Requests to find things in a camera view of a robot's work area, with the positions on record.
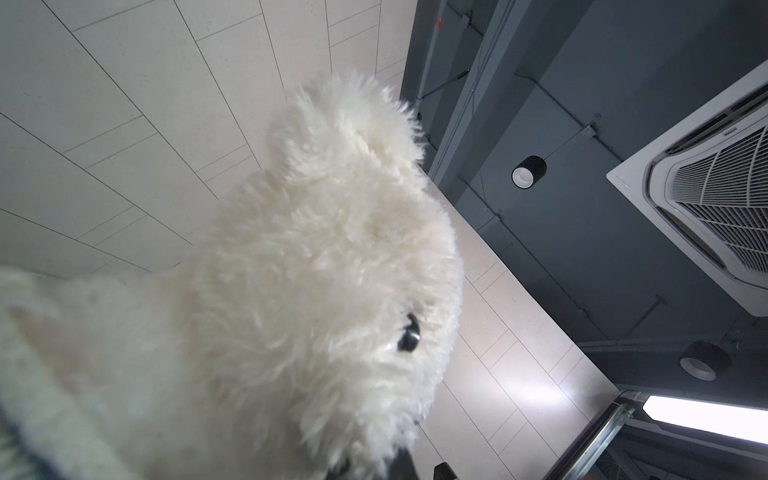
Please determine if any bright ceiling light panel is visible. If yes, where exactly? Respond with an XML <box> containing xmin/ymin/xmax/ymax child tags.
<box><xmin>643</xmin><ymin>395</ymin><xmax>767</xmax><ymax>445</ymax></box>

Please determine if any white teddy bear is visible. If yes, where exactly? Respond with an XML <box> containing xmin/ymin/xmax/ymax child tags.
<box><xmin>1</xmin><ymin>74</ymin><xmax>465</xmax><ymax>479</ymax></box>

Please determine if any black ceiling spotlight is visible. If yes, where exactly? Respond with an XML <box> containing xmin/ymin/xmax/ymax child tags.
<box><xmin>678</xmin><ymin>342</ymin><xmax>731</xmax><ymax>382</ymax></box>
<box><xmin>511</xmin><ymin>155</ymin><xmax>547</xmax><ymax>189</ymax></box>

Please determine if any far black ceiling spotlight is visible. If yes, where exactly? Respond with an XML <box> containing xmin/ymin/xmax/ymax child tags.
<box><xmin>678</xmin><ymin>342</ymin><xmax>731</xmax><ymax>382</ymax></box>

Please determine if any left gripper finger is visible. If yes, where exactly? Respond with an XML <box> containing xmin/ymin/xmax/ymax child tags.
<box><xmin>386</xmin><ymin>449</ymin><xmax>419</xmax><ymax>480</ymax></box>

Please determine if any near black ceiling spotlight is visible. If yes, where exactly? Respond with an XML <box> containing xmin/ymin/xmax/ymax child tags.
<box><xmin>511</xmin><ymin>155</ymin><xmax>547</xmax><ymax>189</ymax></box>

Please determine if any white ceiling air conditioner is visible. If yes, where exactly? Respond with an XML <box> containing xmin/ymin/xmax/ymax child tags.
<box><xmin>606</xmin><ymin>63</ymin><xmax>767</xmax><ymax>317</ymax></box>

